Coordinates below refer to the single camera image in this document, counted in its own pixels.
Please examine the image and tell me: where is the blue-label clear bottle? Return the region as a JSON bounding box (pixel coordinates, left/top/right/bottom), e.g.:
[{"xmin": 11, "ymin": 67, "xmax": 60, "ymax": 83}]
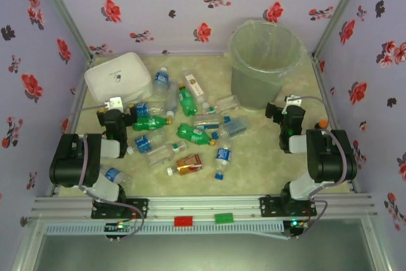
[
  {"xmin": 136, "ymin": 102, "xmax": 166, "ymax": 118},
  {"xmin": 100, "ymin": 166, "xmax": 133, "ymax": 189}
]

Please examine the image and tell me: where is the blue-label bottle white cap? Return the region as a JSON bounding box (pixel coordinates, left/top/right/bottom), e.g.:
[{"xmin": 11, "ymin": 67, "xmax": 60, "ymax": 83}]
[
  {"xmin": 152, "ymin": 67, "xmax": 171, "ymax": 97},
  {"xmin": 126, "ymin": 131, "xmax": 167, "ymax": 155}
]

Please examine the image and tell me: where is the bluish clear bottle blue cap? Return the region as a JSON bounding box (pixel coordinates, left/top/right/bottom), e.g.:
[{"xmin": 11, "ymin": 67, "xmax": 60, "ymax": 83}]
[{"xmin": 211, "ymin": 117, "xmax": 250, "ymax": 140}]

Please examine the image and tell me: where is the clear bottle white cap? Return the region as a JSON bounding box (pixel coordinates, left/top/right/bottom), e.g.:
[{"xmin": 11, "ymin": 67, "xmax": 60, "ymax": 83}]
[
  {"xmin": 202, "ymin": 95, "xmax": 240, "ymax": 116},
  {"xmin": 164, "ymin": 80, "xmax": 179, "ymax": 118}
]

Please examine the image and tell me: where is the blue-label bottle blue cap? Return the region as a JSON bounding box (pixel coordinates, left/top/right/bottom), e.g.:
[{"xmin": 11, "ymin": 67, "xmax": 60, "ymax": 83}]
[{"xmin": 214, "ymin": 145, "xmax": 233, "ymax": 180}]

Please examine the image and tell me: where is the grey waste bin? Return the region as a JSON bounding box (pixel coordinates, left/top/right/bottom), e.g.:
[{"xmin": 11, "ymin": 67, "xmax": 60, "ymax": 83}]
[{"xmin": 228, "ymin": 20, "xmax": 302, "ymax": 110}]

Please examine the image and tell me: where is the clear plastic bin liner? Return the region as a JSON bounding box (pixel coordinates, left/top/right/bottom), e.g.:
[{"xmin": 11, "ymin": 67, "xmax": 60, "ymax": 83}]
[{"xmin": 225, "ymin": 19, "xmax": 308, "ymax": 79}]

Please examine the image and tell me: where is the white plastic storage box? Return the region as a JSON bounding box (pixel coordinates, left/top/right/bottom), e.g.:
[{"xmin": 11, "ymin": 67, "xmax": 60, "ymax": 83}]
[{"xmin": 84, "ymin": 51, "xmax": 152, "ymax": 107}]

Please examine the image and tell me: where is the small circuit board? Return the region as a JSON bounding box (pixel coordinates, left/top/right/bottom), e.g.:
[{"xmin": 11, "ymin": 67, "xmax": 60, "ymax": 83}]
[
  {"xmin": 104, "ymin": 221, "xmax": 134, "ymax": 237},
  {"xmin": 290, "ymin": 219, "xmax": 310, "ymax": 237}
]

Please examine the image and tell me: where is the green toy brick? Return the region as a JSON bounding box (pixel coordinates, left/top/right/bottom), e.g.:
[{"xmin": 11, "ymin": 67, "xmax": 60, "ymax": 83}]
[{"xmin": 214, "ymin": 213, "xmax": 235, "ymax": 224}]

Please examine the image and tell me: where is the red toy brick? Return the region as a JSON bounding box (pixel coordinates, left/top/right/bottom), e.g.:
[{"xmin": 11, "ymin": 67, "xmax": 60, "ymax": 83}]
[{"xmin": 173, "ymin": 216, "xmax": 194, "ymax": 227}]

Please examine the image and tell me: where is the left arm grey cable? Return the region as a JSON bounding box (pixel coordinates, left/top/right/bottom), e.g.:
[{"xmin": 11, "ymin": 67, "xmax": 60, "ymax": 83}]
[{"xmin": 70, "ymin": 102, "xmax": 147, "ymax": 242}]

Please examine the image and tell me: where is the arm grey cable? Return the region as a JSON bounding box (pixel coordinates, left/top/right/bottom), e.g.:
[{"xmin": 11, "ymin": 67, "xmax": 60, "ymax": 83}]
[
  {"xmin": 285, "ymin": 95, "xmax": 348, "ymax": 240},
  {"xmin": 70, "ymin": 102, "xmax": 147, "ymax": 242}
]

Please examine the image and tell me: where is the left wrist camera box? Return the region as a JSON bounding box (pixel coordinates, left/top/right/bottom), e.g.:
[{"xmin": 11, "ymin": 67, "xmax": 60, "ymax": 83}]
[{"xmin": 106, "ymin": 96, "xmax": 125, "ymax": 110}]

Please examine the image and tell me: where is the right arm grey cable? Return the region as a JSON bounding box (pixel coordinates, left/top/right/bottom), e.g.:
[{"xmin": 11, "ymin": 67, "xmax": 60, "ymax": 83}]
[{"xmin": 285, "ymin": 95, "xmax": 348, "ymax": 240}]

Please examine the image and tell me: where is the aluminium frame rail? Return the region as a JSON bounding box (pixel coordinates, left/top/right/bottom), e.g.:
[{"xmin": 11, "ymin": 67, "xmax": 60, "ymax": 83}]
[
  {"xmin": 311, "ymin": 56, "xmax": 361, "ymax": 193},
  {"xmin": 47, "ymin": 56, "xmax": 95, "ymax": 197},
  {"xmin": 360, "ymin": 216, "xmax": 394, "ymax": 271},
  {"xmin": 11, "ymin": 220, "xmax": 48, "ymax": 271}
]

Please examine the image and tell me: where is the thin aluminium wall rail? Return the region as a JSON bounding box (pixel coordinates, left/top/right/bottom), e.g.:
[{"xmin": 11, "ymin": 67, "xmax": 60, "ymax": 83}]
[{"xmin": 91, "ymin": 50, "xmax": 231, "ymax": 59}]

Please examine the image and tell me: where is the wide aluminium base rail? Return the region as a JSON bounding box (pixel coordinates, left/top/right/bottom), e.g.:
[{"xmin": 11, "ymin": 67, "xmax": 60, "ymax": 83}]
[{"xmin": 30, "ymin": 192, "xmax": 378, "ymax": 221}]

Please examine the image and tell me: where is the aluminium frame post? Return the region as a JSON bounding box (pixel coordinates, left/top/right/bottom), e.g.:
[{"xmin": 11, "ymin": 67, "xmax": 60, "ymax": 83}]
[
  {"xmin": 312, "ymin": 0, "xmax": 372, "ymax": 58},
  {"xmin": 30, "ymin": 0, "xmax": 95, "ymax": 61}
]

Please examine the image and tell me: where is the grey slotted cable duct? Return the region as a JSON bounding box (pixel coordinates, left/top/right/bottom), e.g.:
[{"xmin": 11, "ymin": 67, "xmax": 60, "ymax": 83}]
[{"xmin": 44, "ymin": 221, "xmax": 286, "ymax": 237}]

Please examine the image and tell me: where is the aluminium lower frame rail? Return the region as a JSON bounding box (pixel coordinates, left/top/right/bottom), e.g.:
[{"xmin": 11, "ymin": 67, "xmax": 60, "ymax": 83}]
[
  {"xmin": 11, "ymin": 220, "xmax": 48, "ymax": 271},
  {"xmin": 360, "ymin": 216, "xmax": 394, "ymax": 271}
]

